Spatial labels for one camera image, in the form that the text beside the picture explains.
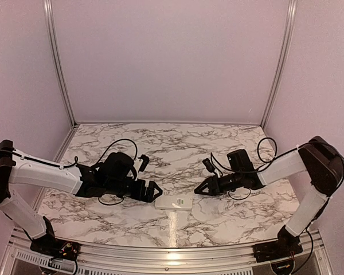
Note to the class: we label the front aluminium rail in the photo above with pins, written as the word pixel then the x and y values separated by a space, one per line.
pixel 96 258

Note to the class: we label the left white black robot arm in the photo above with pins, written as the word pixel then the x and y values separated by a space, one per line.
pixel 115 174

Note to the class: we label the white remote control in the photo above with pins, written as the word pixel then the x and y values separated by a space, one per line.
pixel 174 202

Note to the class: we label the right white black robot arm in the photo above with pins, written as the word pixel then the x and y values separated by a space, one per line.
pixel 317 161

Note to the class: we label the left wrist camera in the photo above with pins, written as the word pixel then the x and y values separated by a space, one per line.
pixel 142 162

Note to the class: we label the left aluminium frame post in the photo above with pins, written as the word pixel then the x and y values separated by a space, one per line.
pixel 50 24

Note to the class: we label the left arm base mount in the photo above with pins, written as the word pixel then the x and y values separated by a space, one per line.
pixel 59 249

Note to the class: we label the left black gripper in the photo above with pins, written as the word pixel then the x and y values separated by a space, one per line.
pixel 149 196

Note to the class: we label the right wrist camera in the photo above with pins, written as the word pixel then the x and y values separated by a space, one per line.
pixel 211 167

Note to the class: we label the aluminium frame post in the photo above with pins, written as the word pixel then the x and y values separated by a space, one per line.
pixel 50 24
pixel 283 55

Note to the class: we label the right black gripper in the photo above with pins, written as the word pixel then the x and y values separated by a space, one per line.
pixel 214 186

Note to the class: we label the right aluminium frame post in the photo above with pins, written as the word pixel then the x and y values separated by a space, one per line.
pixel 283 55

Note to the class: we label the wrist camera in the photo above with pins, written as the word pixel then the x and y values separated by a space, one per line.
pixel 211 167
pixel 142 162

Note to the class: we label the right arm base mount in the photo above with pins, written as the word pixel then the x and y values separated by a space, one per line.
pixel 270 251

